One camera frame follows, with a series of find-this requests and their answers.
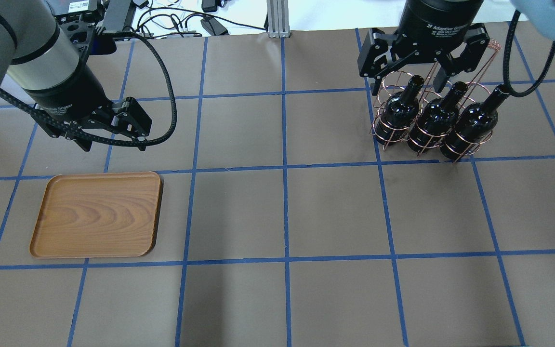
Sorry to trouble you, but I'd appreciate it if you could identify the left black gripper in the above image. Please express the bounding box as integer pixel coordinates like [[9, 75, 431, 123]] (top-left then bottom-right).
[[26, 66, 152, 152]]

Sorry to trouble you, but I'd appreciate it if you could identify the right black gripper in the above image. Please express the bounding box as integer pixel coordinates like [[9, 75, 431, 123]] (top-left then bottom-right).
[[357, 0, 490, 94]]

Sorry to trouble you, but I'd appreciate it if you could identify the dark wine bottle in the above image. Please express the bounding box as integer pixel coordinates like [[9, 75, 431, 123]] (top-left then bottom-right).
[[407, 81, 468, 155], [440, 85, 510, 162]]

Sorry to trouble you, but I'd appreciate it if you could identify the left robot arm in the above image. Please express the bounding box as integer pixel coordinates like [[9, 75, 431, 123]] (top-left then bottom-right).
[[0, 0, 152, 151]]

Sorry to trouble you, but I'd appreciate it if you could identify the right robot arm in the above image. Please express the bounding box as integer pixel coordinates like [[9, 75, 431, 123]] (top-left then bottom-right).
[[357, 0, 555, 97]]

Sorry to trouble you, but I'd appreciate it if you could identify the dark wine bottle end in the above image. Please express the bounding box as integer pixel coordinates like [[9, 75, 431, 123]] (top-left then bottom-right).
[[374, 75, 425, 147]]

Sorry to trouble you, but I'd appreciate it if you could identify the wooden tray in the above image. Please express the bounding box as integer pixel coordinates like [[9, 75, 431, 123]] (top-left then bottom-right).
[[29, 172, 163, 259]]

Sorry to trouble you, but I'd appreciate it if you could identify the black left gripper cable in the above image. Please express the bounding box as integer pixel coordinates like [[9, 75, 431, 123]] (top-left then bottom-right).
[[0, 30, 178, 147]]

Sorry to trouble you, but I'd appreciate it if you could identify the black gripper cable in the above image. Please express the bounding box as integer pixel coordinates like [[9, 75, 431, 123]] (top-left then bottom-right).
[[0, 30, 178, 147], [503, 10, 555, 98]]

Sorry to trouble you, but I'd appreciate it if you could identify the copper wire bottle basket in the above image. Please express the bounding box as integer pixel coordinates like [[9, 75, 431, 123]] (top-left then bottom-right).
[[370, 40, 508, 162]]

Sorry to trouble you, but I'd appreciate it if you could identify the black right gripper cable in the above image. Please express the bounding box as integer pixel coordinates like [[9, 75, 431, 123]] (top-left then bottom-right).
[[503, 10, 555, 98]]

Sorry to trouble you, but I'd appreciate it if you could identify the aluminium frame post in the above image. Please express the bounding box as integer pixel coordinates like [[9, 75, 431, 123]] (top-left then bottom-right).
[[266, 0, 291, 38]]

